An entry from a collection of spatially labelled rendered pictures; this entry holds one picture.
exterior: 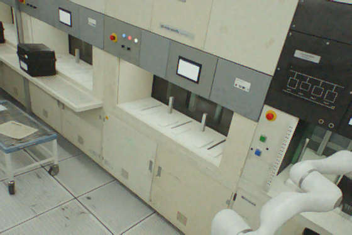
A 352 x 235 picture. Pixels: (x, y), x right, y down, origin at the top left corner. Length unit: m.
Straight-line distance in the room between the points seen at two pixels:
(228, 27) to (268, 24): 0.24
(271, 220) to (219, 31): 1.12
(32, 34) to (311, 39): 3.04
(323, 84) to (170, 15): 1.07
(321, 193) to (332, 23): 0.77
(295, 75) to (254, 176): 0.67
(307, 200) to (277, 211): 0.12
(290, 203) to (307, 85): 0.65
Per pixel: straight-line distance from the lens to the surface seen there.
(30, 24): 3.77
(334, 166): 1.27
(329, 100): 1.53
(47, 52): 3.27
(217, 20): 1.78
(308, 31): 1.54
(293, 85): 1.57
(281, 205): 1.14
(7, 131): 3.03
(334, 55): 1.50
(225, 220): 1.11
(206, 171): 2.04
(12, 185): 2.96
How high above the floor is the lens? 1.92
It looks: 28 degrees down
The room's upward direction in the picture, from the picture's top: 12 degrees clockwise
